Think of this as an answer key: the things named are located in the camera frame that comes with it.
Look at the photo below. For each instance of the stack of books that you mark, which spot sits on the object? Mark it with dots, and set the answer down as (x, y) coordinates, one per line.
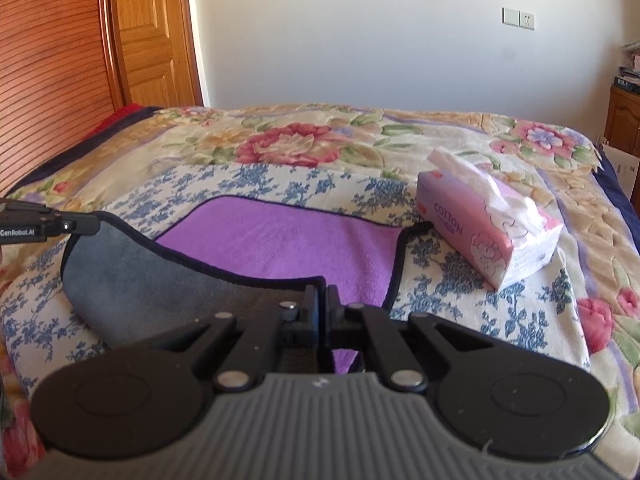
(630, 72)

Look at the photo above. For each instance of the white wall socket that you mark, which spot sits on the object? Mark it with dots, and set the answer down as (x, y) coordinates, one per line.
(527, 20)

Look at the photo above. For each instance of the white cardboard box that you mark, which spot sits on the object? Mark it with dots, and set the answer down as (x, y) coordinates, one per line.
(622, 165)

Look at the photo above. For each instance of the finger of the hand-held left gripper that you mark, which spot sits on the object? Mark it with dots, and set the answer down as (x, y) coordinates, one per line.
(82, 224)

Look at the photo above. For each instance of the blue floral white cloth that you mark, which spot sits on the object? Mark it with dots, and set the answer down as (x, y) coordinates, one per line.
(450, 280)

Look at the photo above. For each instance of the purple and grey towel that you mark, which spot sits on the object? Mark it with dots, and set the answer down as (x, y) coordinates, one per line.
(280, 245)

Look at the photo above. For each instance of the wooden door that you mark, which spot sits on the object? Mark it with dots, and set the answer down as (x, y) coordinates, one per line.
(152, 35)

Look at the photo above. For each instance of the pink tissue pack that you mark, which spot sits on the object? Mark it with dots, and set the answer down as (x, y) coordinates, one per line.
(492, 240)

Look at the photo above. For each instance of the wooden slatted headboard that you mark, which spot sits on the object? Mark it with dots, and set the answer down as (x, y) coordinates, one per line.
(50, 70)

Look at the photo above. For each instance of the wooden cabinet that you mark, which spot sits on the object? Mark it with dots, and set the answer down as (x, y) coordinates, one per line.
(625, 120)

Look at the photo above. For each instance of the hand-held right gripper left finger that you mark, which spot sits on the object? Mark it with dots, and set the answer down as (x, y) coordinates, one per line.
(311, 312)

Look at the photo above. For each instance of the floral plush blanket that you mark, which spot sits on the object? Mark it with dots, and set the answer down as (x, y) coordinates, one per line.
(310, 135)

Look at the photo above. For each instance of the red cloth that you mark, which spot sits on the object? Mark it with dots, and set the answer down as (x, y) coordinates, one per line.
(122, 115)

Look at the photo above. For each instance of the white wall switch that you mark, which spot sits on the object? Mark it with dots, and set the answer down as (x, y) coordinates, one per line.
(510, 16)

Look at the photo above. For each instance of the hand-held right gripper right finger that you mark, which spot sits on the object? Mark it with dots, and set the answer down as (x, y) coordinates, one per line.
(331, 312)

